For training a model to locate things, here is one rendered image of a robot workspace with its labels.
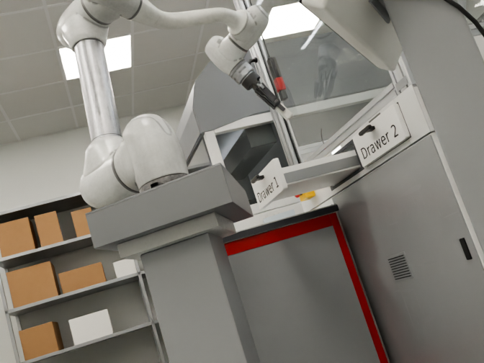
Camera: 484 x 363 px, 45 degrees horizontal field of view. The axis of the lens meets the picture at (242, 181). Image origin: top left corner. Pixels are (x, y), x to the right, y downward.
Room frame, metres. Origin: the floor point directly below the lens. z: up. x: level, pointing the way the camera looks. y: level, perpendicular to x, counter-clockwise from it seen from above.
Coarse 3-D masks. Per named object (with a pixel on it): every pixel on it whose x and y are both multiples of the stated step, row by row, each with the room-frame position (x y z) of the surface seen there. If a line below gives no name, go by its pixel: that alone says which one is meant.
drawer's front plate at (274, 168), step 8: (272, 160) 1.89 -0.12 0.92; (264, 168) 1.98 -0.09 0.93; (272, 168) 1.91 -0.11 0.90; (280, 168) 1.89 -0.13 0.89; (264, 176) 2.01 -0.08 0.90; (272, 176) 1.94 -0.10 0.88; (280, 176) 1.88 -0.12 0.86; (256, 184) 2.11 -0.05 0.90; (264, 184) 2.03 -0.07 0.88; (272, 184) 1.96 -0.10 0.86; (280, 184) 1.89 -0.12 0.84; (256, 192) 2.13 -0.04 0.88; (272, 192) 1.98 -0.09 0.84; (280, 192) 1.92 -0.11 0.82; (264, 200) 2.08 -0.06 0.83; (272, 200) 2.03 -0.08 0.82
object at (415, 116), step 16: (400, 96) 1.65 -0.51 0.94; (416, 96) 1.59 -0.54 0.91; (416, 112) 1.62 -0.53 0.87; (416, 128) 1.64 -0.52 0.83; (432, 128) 1.60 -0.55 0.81; (352, 144) 2.01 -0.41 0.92; (400, 144) 1.74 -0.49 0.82; (384, 160) 1.85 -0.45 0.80; (352, 176) 2.07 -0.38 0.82; (320, 192) 2.35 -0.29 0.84; (336, 192) 2.22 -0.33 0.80; (304, 208) 2.55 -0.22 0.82
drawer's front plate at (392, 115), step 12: (396, 108) 1.67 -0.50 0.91; (372, 120) 1.80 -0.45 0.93; (384, 120) 1.74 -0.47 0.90; (396, 120) 1.68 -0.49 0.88; (372, 132) 1.82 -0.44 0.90; (384, 132) 1.76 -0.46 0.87; (396, 132) 1.70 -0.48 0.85; (408, 132) 1.68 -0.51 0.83; (360, 144) 1.91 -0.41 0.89; (396, 144) 1.73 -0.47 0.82; (360, 156) 1.94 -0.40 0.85; (372, 156) 1.87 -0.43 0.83
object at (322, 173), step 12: (336, 156) 1.97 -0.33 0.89; (348, 156) 1.99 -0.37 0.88; (288, 168) 1.92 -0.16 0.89; (300, 168) 1.93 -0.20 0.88; (312, 168) 1.94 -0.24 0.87; (324, 168) 1.95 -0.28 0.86; (336, 168) 1.97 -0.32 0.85; (348, 168) 1.98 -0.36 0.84; (288, 180) 1.91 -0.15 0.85; (300, 180) 1.92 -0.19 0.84; (312, 180) 1.97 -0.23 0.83; (324, 180) 2.05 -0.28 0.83; (336, 180) 2.14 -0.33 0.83; (288, 192) 2.07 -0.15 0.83; (300, 192) 2.15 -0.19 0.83
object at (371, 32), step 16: (304, 0) 0.93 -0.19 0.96; (320, 0) 0.92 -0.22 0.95; (336, 0) 0.94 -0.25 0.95; (352, 0) 1.00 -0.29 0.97; (368, 0) 1.06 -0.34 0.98; (320, 16) 0.98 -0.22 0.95; (336, 16) 0.97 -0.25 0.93; (352, 16) 1.03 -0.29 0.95; (368, 16) 1.09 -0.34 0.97; (384, 16) 1.15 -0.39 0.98; (336, 32) 1.10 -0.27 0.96; (352, 32) 1.06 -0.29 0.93; (368, 32) 1.13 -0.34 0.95; (384, 32) 1.21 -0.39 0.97; (368, 48) 1.17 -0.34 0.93; (384, 48) 1.25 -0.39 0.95; (400, 48) 1.35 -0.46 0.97; (384, 64) 1.31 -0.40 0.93
